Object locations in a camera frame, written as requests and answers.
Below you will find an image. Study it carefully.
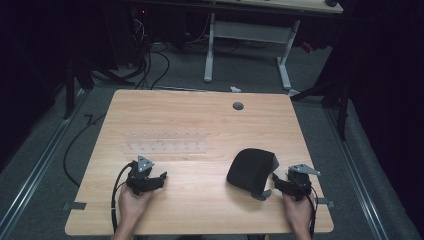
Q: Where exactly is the metal floor rail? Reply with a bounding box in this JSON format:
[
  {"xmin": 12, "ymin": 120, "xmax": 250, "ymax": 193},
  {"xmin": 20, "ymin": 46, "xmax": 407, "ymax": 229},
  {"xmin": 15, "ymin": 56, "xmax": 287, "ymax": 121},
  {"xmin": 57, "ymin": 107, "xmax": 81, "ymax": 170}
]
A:
[
  {"xmin": 324, "ymin": 108, "xmax": 389, "ymax": 240},
  {"xmin": 0, "ymin": 89, "xmax": 88, "ymax": 239}
]

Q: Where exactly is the black cable on floor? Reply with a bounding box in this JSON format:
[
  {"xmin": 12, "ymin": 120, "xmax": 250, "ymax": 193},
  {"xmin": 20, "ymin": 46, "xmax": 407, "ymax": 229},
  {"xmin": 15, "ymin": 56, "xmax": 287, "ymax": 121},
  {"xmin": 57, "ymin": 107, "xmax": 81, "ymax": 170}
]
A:
[{"xmin": 62, "ymin": 113, "xmax": 108, "ymax": 188}]

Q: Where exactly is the person's right hand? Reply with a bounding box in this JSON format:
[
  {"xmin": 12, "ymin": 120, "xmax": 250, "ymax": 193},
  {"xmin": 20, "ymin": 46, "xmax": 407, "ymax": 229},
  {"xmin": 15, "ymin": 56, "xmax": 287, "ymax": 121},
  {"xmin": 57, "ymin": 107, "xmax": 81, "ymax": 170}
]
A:
[{"xmin": 282, "ymin": 192, "xmax": 316, "ymax": 235}]

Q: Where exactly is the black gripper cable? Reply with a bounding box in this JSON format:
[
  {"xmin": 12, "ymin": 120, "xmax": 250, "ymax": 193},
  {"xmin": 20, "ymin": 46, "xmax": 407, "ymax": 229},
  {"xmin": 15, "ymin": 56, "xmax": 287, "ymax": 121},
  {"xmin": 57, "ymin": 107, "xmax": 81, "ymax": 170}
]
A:
[
  {"xmin": 110, "ymin": 162, "xmax": 135, "ymax": 234},
  {"xmin": 307, "ymin": 185, "xmax": 318, "ymax": 239}
]

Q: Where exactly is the grey tape piece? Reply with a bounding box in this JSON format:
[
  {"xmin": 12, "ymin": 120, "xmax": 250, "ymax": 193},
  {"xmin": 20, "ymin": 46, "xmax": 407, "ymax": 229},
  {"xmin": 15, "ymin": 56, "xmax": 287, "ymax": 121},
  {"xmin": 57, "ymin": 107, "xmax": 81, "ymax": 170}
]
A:
[
  {"xmin": 61, "ymin": 201, "xmax": 88, "ymax": 212},
  {"xmin": 315, "ymin": 197, "xmax": 337, "ymax": 209}
]

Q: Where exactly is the black metal stand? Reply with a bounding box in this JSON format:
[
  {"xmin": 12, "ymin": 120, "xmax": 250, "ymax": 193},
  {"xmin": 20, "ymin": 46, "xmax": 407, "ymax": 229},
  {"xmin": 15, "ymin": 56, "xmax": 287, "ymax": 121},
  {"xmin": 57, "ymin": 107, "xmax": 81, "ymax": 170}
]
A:
[
  {"xmin": 62, "ymin": 49, "xmax": 134, "ymax": 120},
  {"xmin": 290, "ymin": 76, "xmax": 351, "ymax": 141}
]

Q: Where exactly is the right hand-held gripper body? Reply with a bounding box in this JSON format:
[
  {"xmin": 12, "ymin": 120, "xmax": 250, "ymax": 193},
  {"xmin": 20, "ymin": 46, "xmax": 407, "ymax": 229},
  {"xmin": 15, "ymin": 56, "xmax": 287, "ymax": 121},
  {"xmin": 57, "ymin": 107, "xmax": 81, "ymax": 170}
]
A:
[{"xmin": 282, "ymin": 162, "xmax": 322, "ymax": 203}]

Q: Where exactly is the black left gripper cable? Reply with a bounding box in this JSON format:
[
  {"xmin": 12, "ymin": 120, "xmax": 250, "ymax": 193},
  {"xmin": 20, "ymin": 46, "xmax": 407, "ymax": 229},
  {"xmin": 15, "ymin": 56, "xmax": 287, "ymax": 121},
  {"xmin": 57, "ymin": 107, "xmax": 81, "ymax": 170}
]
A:
[{"xmin": 110, "ymin": 162, "xmax": 135, "ymax": 234}]

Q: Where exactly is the bundle of black cables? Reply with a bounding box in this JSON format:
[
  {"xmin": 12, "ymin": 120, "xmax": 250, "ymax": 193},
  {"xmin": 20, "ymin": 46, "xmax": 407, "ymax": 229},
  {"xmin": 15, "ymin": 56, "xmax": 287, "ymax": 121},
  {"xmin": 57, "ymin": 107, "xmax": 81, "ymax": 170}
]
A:
[{"xmin": 128, "ymin": 14, "xmax": 171, "ymax": 91}]

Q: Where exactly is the clear plastic strip with holes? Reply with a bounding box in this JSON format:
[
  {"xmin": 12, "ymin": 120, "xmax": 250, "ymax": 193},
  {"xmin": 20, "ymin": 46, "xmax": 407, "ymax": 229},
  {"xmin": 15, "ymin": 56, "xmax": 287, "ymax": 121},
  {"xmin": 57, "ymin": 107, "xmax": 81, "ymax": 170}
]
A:
[{"xmin": 121, "ymin": 140, "xmax": 208, "ymax": 155}]

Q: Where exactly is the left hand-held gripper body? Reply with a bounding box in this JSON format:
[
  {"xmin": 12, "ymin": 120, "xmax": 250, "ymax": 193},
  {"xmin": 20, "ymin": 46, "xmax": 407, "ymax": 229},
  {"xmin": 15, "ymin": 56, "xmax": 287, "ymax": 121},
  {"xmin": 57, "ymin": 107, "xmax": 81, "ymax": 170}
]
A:
[{"xmin": 125, "ymin": 154, "xmax": 158, "ymax": 197}]

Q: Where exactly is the white-legged desk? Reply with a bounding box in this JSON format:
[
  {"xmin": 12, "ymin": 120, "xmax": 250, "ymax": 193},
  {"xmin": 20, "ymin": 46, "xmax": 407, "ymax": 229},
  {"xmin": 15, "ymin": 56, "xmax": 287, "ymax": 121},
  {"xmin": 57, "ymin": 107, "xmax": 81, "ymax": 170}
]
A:
[{"xmin": 202, "ymin": 0, "xmax": 344, "ymax": 92}]

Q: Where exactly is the person's left hand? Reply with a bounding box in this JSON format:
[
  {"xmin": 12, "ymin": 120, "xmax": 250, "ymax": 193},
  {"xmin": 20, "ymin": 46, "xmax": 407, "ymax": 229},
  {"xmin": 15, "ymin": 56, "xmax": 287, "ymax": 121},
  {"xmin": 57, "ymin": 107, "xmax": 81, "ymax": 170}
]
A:
[{"xmin": 117, "ymin": 182, "xmax": 156, "ymax": 235}]

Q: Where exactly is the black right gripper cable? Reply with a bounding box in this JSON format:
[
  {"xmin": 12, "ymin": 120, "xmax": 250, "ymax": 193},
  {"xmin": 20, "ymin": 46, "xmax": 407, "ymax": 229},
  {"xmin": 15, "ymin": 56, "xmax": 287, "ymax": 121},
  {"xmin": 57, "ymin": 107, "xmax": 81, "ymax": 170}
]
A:
[{"xmin": 307, "ymin": 185, "xmax": 318, "ymax": 239}]

